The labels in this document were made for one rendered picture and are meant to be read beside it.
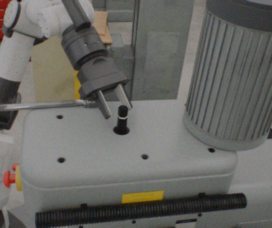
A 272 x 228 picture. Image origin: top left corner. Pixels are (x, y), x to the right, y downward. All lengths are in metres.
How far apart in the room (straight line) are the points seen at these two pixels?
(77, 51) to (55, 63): 1.86
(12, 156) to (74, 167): 0.49
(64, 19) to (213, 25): 0.33
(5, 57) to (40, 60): 1.53
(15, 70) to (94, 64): 0.39
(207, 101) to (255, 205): 0.33
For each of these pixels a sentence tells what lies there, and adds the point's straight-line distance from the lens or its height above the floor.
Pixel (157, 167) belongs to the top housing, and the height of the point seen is 1.88.
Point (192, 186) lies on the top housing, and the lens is 0.80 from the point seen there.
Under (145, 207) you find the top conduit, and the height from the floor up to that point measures 1.80.
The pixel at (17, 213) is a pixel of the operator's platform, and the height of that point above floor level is 0.40.
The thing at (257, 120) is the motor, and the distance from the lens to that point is 0.78.
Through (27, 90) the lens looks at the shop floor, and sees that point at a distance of 4.50.
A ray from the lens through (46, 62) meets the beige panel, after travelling 2.66.
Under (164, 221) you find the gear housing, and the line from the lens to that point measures 0.88.
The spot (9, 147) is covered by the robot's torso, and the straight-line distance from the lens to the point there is 1.18.
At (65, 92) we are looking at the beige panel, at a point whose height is 0.89.
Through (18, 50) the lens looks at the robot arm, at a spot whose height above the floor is 1.90.
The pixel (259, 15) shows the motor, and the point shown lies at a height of 2.19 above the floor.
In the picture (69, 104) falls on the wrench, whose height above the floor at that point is 1.90.
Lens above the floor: 2.39
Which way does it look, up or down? 36 degrees down
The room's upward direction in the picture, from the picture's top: 6 degrees clockwise
